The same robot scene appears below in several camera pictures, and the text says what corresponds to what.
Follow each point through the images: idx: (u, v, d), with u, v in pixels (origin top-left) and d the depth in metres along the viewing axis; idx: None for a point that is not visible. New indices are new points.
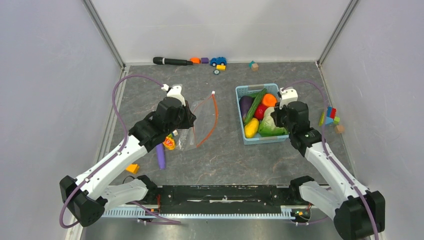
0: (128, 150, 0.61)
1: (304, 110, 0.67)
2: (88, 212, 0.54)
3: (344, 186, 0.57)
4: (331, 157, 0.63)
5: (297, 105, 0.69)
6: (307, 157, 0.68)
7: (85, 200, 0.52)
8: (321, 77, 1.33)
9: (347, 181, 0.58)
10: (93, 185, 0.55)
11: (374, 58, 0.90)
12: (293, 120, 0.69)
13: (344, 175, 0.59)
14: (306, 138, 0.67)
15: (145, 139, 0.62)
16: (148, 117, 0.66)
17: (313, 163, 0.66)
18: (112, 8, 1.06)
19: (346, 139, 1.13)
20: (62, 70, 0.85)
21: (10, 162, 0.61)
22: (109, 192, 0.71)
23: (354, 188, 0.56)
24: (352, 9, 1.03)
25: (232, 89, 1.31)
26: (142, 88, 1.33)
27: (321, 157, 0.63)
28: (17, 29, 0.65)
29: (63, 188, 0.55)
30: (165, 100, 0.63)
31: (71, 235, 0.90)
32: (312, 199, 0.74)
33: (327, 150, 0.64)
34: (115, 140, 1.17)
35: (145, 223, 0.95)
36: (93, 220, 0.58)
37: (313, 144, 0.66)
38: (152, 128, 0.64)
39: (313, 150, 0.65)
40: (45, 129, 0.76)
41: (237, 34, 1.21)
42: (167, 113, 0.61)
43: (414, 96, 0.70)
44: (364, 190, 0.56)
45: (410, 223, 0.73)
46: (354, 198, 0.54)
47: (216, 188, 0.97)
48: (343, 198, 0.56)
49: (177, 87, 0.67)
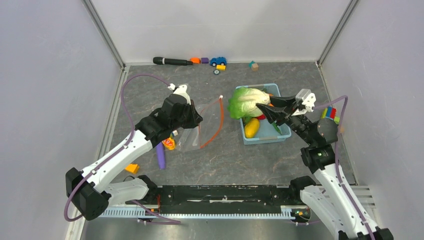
0: (134, 144, 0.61)
1: (333, 140, 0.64)
2: (94, 204, 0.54)
3: (355, 221, 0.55)
4: (344, 184, 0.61)
5: (327, 129, 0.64)
6: (316, 177, 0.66)
7: (91, 192, 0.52)
8: (321, 77, 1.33)
9: (358, 214, 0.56)
10: (100, 177, 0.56)
11: (374, 58, 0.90)
12: (316, 142, 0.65)
13: (356, 208, 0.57)
14: (320, 158, 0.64)
15: (151, 134, 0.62)
16: (153, 113, 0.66)
17: (323, 185, 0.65)
18: (112, 8, 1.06)
19: (345, 139, 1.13)
20: (62, 70, 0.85)
21: (10, 161, 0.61)
22: (113, 187, 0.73)
23: (364, 224, 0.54)
24: (352, 9, 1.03)
25: (232, 89, 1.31)
26: (143, 88, 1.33)
27: (333, 184, 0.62)
28: (17, 28, 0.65)
29: (69, 180, 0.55)
30: (171, 97, 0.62)
31: (71, 235, 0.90)
32: (313, 207, 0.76)
33: (341, 176, 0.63)
34: (115, 140, 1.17)
35: (145, 223, 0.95)
36: (97, 214, 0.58)
37: (326, 166, 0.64)
38: (158, 124, 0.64)
39: (325, 174, 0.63)
40: (45, 129, 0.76)
41: (236, 34, 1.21)
42: (172, 110, 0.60)
43: (414, 96, 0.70)
44: (375, 226, 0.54)
45: (409, 223, 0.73)
46: (364, 235, 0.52)
47: (216, 188, 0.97)
48: (352, 232, 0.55)
49: (183, 86, 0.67)
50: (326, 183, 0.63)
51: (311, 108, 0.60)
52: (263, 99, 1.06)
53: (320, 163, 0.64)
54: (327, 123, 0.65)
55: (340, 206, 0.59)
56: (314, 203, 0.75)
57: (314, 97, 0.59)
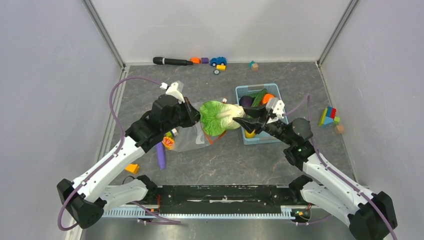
0: (124, 151, 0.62)
1: (310, 136, 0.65)
2: (87, 214, 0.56)
3: (351, 195, 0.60)
4: (329, 167, 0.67)
5: (302, 128, 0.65)
6: (305, 171, 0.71)
7: (82, 203, 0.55)
8: (321, 77, 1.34)
9: (352, 188, 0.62)
10: (90, 188, 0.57)
11: (374, 58, 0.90)
12: (296, 141, 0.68)
13: (348, 183, 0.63)
14: (302, 153, 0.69)
15: (142, 139, 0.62)
16: (144, 116, 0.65)
17: (314, 175, 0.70)
18: (111, 8, 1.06)
19: (345, 139, 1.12)
20: (62, 70, 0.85)
21: (11, 162, 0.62)
22: (108, 193, 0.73)
23: (360, 195, 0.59)
24: (353, 9, 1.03)
25: (232, 89, 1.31)
26: (142, 87, 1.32)
27: (320, 170, 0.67)
28: (17, 28, 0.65)
29: (61, 191, 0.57)
30: (159, 98, 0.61)
31: (71, 236, 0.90)
32: (317, 203, 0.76)
33: (324, 161, 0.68)
34: (115, 140, 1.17)
35: (145, 223, 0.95)
36: (93, 221, 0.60)
37: (309, 157, 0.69)
38: (149, 128, 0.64)
39: (310, 165, 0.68)
40: (45, 128, 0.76)
41: (237, 34, 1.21)
42: (162, 113, 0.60)
43: (414, 96, 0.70)
44: (371, 194, 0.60)
45: (410, 223, 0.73)
46: (364, 205, 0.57)
47: (216, 188, 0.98)
48: (354, 206, 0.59)
49: (174, 84, 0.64)
50: (315, 172, 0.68)
51: (282, 115, 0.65)
52: (237, 112, 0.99)
53: (303, 157, 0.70)
54: (298, 122, 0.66)
55: (335, 188, 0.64)
56: (317, 198, 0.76)
57: (283, 105, 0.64)
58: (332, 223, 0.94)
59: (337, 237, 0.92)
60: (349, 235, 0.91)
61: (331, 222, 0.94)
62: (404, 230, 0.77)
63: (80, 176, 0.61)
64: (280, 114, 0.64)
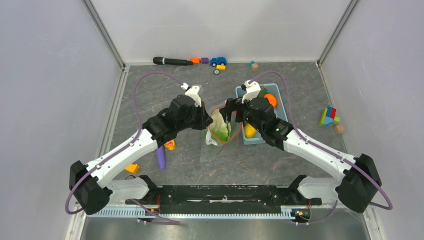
0: (140, 142, 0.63)
1: (268, 107, 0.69)
2: (94, 200, 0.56)
3: (335, 163, 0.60)
4: (309, 141, 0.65)
5: (259, 103, 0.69)
6: (286, 149, 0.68)
7: (94, 186, 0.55)
8: (321, 77, 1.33)
9: (335, 157, 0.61)
10: (103, 172, 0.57)
11: (374, 57, 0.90)
12: (262, 118, 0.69)
13: (330, 152, 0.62)
14: (280, 132, 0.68)
15: (158, 134, 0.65)
16: (161, 113, 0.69)
17: (294, 152, 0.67)
18: (111, 8, 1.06)
19: (346, 139, 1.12)
20: (63, 70, 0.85)
21: (11, 162, 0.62)
22: (113, 184, 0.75)
23: (344, 161, 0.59)
24: (352, 9, 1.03)
25: (232, 89, 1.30)
26: (142, 88, 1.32)
27: (301, 145, 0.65)
28: (17, 28, 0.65)
29: (73, 173, 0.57)
30: (178, 98, 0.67)
31: (71, 236, 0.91)
32: (315, 194, 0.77)
33: (303, 135, 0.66)
34: (115, 140, 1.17)
35: (145, 223, 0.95)
36: (97, 209, 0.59)
37: (288, 135, 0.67)
38: (164, 125, 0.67)
39: (290, 142, 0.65)
40: (45, 127, 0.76)
41: (236, 34, 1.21)
42: (179, 111, 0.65)
43: (414, 96, 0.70)
44: (353, 158, 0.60)
45: (411, 223, 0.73)
46: (349, 170, 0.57)
47: (216, 188, 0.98)
48: (339, 174, 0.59)
49: (195, 87, 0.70)
50: (295, 148, 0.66)
51: (252, 91, 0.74)
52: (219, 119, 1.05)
53: (282, 136, 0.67)
54: (256, 99, 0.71)
55: (318, 160, 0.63)
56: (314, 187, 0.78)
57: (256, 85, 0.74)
58: (333, 223, 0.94)
59: (337, 237, 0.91)
60: (349, 235, 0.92)
61: (331, 223, 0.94)
62: (405, 230, 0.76)
63: (94, 159, 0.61)
64: (246, 82, 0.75)
